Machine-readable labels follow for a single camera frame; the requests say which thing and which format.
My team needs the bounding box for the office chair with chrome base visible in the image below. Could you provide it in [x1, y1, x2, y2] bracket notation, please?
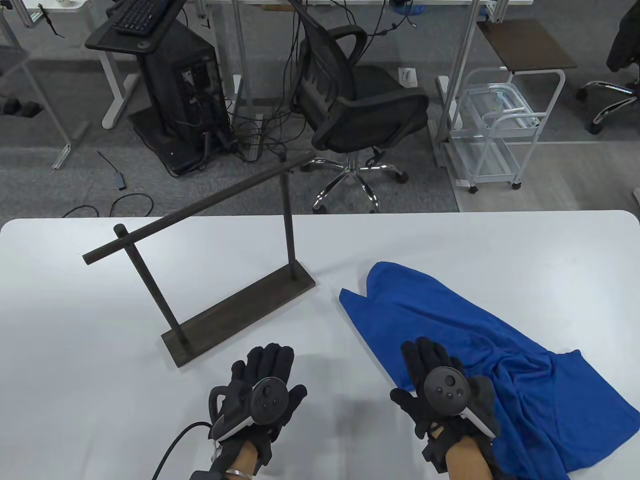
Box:
[580, 0, 640, 135]

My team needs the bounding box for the black dumbbell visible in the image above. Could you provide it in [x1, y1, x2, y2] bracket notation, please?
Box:
[0, 97, 43, 118]

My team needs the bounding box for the white wire cart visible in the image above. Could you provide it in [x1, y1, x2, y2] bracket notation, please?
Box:
[446, 67, 567, 193]

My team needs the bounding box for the black cable loop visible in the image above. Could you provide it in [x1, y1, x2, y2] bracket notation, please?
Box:
[62, 192, 154, 218]

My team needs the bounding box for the blue t-shirt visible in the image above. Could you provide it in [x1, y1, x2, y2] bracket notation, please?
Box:
[339, 261, 640, 480]

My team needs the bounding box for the grey adapter with cable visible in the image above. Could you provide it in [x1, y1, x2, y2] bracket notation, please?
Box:
[97, 150, 128, 191]

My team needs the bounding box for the person's left hand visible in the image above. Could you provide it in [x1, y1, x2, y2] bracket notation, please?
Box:
[209, 343, 307, 476]

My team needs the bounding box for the black computer tower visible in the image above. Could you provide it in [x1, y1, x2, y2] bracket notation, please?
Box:
[137, 22, 231, 176]

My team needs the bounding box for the black office chair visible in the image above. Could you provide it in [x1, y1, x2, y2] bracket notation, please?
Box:
[292, 7, 431, 215]

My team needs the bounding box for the person's right forearm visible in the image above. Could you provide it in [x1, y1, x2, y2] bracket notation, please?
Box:
[445, 435, 493, 480]

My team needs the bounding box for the black strap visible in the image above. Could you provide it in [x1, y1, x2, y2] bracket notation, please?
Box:
[37, 4, 66, 39]

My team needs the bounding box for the grey power strip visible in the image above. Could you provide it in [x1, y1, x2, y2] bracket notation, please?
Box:
[247, 114, 264, 162]

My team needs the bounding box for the brown side table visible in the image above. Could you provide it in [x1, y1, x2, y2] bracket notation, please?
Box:
[477, 20, 578, 71]

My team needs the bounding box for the dark wooden desktop rack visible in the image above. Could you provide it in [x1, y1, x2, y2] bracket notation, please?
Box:
[82, 150, 331, 369]

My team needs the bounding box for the black wrist tracker module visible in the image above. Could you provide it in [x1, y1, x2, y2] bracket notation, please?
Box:
[422, 425, 452, 474]

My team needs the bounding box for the bundle of black cables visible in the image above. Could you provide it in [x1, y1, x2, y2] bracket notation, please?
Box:
[200, 0, 421, 163]

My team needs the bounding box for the aluminium frame table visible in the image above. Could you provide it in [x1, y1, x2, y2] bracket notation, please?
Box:
[0, 25, 76, 169]

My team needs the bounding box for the white desk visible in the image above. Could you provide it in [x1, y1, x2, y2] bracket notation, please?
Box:
[0, 0, 138, 130]
[205, 0, 533, 117]

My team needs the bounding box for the black computer stand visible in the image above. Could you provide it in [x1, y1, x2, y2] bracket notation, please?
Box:
[85, 0, 236, 177]

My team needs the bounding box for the aluminium frame post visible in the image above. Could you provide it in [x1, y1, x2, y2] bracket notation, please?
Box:
[434, 0, 482, 169]

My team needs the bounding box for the person's right hand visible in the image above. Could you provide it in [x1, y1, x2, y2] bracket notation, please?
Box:
[390, 337, 501, 453]

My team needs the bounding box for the black keyboard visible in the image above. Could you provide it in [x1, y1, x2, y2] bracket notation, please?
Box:
[111, 0, 173, 36]

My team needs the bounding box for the white desktop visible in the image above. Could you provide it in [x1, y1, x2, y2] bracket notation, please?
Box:
[0, 210, 640, 480]

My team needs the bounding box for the black and white hand controller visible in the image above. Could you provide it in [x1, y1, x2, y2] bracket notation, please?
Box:
[209, 377, 291, 443]
[424, 366, 501, 441]

